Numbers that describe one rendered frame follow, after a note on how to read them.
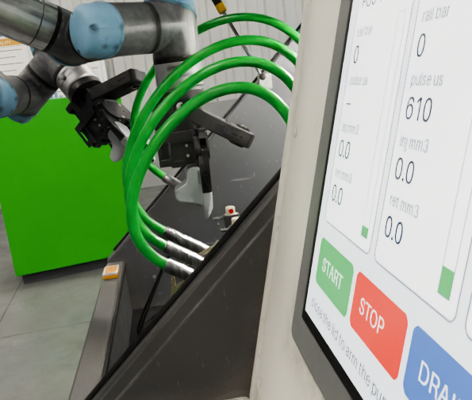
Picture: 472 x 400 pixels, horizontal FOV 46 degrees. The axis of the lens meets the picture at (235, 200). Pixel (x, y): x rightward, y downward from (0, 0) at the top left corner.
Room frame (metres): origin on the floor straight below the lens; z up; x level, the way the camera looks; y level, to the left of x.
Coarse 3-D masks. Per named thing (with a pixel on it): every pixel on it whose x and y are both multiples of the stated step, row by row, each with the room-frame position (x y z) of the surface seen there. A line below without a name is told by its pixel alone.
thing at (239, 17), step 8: (224, 16) 0.98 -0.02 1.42; (232, 16) 0.97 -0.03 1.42; (240, 16) 0.97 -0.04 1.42; (248, 16) 0.97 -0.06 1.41; (256, 16) 0.96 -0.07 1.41; (264, 16) 0.96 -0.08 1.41; (208, 24) 0.99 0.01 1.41; (216, 24) 0.98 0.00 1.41; (272, 24) 0.96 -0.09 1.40; (280, 24) 0.95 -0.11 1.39; (200, 32) 0.99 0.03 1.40; (288, 32) 0.95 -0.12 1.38; (296, 32) 0.95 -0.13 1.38; (296, 40) 0.95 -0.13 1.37; (152, 72) 1.02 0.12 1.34; (144, 80) 1.02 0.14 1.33; (144, 88) 1.02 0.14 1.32; (136, 96) 1.03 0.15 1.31; (136, 104) 1.03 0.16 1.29; (136, 112) 1.03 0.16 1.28; (152, 168) 1.03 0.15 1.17; (160, 176) 1.02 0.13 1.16
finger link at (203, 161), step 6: (204, 144) 0.88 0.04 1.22; (204, 150) 0.86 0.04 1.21; (198, 156) 0.87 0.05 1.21; (204, 156) 0.87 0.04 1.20; (198, 162) 0.87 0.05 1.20; (204, 162) 0.86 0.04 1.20; (204, 168) 0.86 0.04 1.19; (204, 174) 0.87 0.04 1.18; (204, 180) 0.87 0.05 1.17; (210, 180) 0.87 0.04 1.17; (204, 186) 0.88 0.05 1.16; (210, 186) 0.87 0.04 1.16; (204, 192) 0.88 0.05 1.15
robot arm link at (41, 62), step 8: (32, 48) 1.17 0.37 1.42; (40, 56) 1.15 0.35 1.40; (48, 56) 1.14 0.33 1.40; (32, 64) 1.15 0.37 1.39; (40, 64) 1.14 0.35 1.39; (48, 64) 1.14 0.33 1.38; (56, 64) 1.12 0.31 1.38; (40, 72) 1.14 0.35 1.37; (48, 72) 1.14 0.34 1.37; (56, 72) 1.12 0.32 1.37; (48, 80) 1.15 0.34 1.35
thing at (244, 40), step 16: (208, 48) 0.83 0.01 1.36; (224, 48) 0.83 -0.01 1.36; (272, 48) 0.84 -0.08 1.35; (288, 48) 0.84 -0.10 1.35; (192, 64) 0.82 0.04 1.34; (176, 80) 0.82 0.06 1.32; (160, 96) 0.82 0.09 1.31; (144, 112) 0.81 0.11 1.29; (128, 144) 0.81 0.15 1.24; (128, 160) 0.81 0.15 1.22; (160, 224) 0.82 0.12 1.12; (176, 240) 0.81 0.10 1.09; (192, 240) 0.82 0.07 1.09
